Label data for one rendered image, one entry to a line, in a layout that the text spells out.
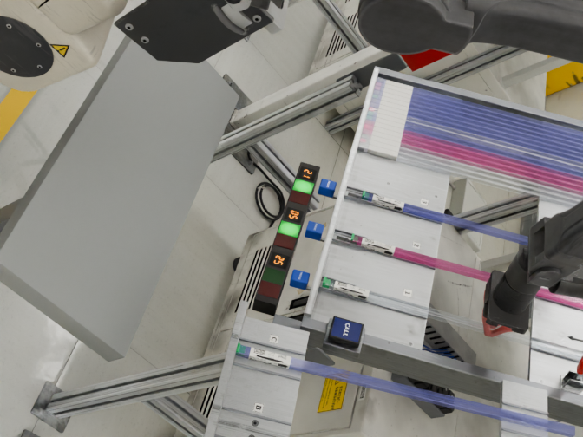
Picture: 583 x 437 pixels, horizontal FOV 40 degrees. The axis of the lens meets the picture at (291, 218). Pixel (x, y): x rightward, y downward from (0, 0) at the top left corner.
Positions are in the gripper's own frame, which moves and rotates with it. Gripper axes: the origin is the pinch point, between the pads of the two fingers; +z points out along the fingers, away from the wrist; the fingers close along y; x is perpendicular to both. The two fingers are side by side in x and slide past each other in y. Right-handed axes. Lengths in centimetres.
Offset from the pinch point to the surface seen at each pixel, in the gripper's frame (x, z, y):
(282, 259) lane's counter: 37.0, 2.7, 3.8
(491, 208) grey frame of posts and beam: -8, 35, 63
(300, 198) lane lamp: 37.2, 2.6, 18.7
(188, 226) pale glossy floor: 67, 64, 53
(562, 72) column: -76, 158, 305
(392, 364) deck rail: 14.6, 3.7, -9.9
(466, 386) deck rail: 2.1, 3.5, -9.9
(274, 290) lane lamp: 36.7, 2.7, -3.0
